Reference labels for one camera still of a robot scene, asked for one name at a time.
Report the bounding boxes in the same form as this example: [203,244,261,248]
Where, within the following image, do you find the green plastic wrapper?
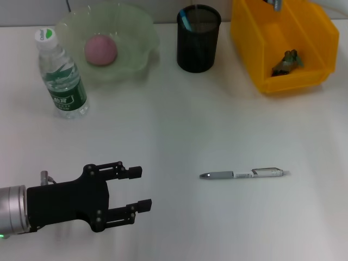
[270,49,304,77]

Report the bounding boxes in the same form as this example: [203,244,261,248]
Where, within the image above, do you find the grey right gripper cable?
[265,0,284,13]

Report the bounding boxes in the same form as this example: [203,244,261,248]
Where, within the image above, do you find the clear green-label water bottle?
[34,28,90,120]

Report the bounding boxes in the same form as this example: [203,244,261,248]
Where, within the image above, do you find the silver white ballpoint pen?
[200,167,290,180]

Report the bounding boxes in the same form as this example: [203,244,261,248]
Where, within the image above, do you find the black mesh pen cup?
[177,4,222,73]

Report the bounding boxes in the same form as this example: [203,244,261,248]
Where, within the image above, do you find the pink peach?
[83,34,119,67]

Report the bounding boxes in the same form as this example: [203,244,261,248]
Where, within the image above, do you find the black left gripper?
[26,160,153,233]

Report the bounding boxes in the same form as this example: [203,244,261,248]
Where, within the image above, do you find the yellow plastic bin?
[231,0,340,95]

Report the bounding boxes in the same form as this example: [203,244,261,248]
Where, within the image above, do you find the blue capped scissors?
[178,9,193,31]

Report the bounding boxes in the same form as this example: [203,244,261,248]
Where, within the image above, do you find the translucent green fruit plate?
[54,1,161,84]

